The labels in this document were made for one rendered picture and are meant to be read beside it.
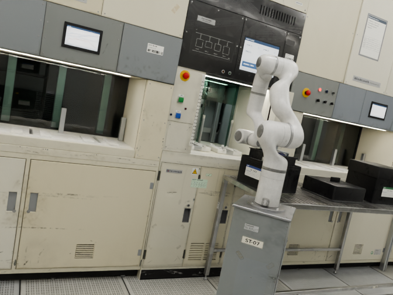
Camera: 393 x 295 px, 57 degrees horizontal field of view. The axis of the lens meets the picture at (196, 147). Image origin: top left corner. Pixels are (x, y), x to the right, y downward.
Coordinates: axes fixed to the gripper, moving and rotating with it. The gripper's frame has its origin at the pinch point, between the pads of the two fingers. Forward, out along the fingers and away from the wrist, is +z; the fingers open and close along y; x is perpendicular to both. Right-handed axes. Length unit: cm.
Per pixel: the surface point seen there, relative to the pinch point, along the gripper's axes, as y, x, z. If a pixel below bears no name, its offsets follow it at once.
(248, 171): -3.8, -21.6, -13.3
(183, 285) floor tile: -23, -106, -32
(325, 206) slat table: 37.5, -30.3, 11.8
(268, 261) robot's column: 50, -52, -43
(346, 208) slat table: 40, -31, 29
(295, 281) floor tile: -5, -106, 61
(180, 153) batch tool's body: -35, -19, -45
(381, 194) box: 35, -23, 76
